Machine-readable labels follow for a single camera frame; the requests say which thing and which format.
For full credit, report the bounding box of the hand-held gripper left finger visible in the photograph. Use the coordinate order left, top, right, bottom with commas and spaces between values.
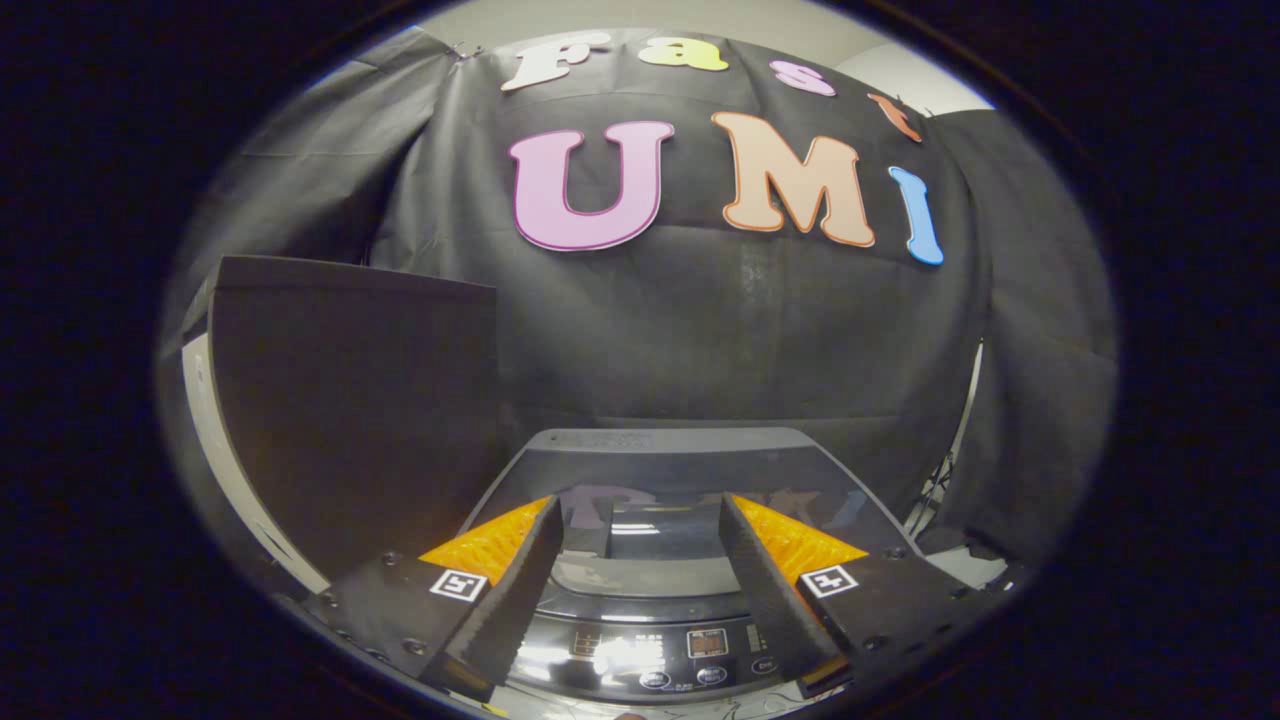
305, 495, 564, 703

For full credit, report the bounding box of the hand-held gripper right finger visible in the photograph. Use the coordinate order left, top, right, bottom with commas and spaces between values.
716, 493, 996, 701

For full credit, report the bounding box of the grey top-load washing machine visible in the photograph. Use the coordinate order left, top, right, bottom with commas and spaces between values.
460, 428, 906, 706

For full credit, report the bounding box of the dark washing machine lid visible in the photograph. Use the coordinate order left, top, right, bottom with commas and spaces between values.
465, 428, 901, 601

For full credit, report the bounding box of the dark cabinet with beige side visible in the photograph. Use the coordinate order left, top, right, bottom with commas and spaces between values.
180, 255, 501, 601

